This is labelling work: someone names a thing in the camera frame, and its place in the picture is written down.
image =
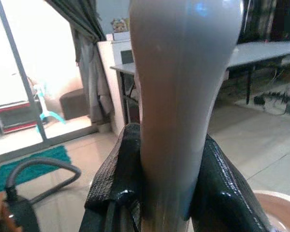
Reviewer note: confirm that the teal white plastic stand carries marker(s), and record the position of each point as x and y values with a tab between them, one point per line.
42	106

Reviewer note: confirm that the grey folding table black legs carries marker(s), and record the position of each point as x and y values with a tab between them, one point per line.
261	52

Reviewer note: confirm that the white power strip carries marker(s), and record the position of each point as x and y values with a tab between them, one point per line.
282	96

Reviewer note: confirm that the grey sliding door frame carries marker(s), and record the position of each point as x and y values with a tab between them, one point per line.
14	60

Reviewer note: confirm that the black power adapter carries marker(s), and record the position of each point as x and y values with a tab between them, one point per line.
259	100

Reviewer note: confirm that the brown ottoman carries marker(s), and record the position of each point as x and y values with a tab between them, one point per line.
75	104

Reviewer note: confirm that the dark wooden wall unit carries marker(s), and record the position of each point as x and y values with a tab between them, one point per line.
268	19

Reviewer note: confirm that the colourful plush toy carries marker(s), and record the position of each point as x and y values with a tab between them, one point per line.
120	25

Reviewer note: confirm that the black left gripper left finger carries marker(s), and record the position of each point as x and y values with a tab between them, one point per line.
111	174

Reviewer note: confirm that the beige round plastic bin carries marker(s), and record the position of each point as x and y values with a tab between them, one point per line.
280	212

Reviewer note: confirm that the black cylindrical device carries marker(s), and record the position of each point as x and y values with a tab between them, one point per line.
21	215

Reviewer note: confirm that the grey curtain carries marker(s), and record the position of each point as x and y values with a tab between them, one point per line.
89	72

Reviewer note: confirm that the teal floor mat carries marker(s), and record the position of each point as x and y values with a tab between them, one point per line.
38	174

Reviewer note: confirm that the red-framed black crate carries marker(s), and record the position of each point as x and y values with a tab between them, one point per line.
14	118

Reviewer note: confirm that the tall white glass-door cabinet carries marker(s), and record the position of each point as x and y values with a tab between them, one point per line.
106	84

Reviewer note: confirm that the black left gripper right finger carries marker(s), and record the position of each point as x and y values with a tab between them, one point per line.
222	193

